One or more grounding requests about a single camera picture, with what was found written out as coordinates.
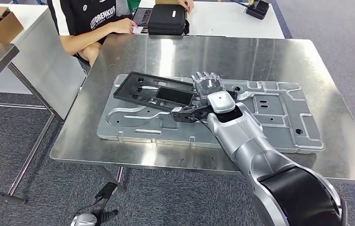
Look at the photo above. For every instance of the white table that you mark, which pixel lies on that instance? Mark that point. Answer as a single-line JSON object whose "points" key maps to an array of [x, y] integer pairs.
{"points": [[227, 21]]}

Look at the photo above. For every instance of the person's right hand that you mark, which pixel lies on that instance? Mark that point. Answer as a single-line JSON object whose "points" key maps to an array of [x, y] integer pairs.
{"points": [[124, 25]]}

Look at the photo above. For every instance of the white partition board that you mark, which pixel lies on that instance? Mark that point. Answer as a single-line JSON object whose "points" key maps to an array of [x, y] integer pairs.
{"points": [[40, 62]]}

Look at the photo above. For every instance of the left robot hand grey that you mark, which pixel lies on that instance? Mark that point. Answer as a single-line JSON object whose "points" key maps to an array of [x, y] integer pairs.
{"points": [[107, 216]]}

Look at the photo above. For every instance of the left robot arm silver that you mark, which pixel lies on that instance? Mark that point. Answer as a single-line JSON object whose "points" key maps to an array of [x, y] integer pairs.
{"points": [[83, 220]]}

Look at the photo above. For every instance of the black zipper case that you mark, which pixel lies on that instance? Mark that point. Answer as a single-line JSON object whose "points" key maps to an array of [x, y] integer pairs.
{"points": [[166, 20]]}

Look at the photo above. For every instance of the black charger device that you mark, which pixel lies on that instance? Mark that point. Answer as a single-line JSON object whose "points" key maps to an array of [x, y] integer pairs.
{"points": [[257, 8]]}

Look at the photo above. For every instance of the stamped metal plate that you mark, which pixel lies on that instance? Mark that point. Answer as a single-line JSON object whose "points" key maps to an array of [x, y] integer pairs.
{"points": [[273, 118]]}

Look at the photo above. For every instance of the green object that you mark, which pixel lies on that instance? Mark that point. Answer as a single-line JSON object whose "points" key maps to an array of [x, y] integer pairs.
{"points": [[133, 5]]}

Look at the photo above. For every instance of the person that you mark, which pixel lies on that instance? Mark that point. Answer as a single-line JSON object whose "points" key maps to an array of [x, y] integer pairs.
{"points": [[87, 21]]}

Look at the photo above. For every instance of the black plastic panel part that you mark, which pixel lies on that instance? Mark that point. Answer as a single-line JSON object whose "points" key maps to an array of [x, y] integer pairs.
{"points": [[152, 90]]}

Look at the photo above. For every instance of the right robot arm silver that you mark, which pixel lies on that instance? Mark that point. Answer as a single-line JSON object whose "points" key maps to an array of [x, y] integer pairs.
{"points": [[258, 149]]}

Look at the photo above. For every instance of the person's hand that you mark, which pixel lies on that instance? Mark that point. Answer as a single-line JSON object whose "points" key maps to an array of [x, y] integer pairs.
{"points": [[124, 25], [187, 4]]}

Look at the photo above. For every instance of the person's left hand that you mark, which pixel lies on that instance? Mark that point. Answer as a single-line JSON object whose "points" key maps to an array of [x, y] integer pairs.
{"points": [[187, 4]]}

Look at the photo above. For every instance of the stainless steel workbench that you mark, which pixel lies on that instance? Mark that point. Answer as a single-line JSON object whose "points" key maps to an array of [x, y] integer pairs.
{"points": [[196, 56]]}

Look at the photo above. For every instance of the small white card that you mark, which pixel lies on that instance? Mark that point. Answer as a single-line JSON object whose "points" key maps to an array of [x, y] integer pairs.
{"points": [[138, 30]]}

